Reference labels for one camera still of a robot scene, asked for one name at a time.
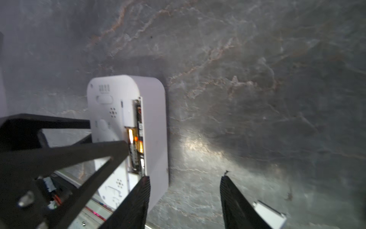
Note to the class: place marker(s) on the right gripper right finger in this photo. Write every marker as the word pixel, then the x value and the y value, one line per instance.
pixel 238 213

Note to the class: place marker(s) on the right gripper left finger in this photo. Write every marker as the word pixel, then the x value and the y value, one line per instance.
pixel 132 212

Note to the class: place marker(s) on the white alarm device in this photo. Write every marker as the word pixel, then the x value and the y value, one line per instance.
pixel 111 104

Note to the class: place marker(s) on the AA battery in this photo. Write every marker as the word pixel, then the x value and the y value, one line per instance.
pixel 134 148
pixel 139 117

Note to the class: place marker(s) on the white battery cover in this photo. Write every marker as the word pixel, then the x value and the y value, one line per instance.
pixel 275 219

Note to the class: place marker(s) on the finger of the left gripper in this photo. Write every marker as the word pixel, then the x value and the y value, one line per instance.
pixel 22 204
pixel 24 131

